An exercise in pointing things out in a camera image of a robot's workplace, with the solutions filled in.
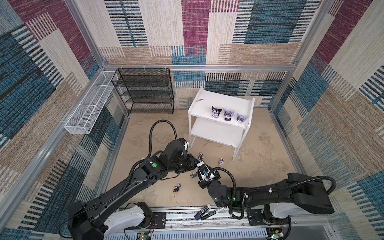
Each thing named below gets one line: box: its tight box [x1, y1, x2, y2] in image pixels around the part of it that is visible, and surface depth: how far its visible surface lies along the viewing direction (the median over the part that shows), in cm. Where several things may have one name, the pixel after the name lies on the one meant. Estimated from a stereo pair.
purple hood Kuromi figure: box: [236, 112, 248, 124], surface depth 69 cm
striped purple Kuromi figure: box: [211, 105, 223, 119], surface depth 70 cm
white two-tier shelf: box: [188, 87, 256, 161], surface depth 79 cm
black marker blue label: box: [194, 203, 212, 221], surface depth 76 cm
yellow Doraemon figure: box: [197, 152, 205, 162], surface depth 96 cm
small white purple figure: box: [218, 158, 225, 167], surface depth 93 cm
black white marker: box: [200, 206, 226, 221], surface depth 76 cm
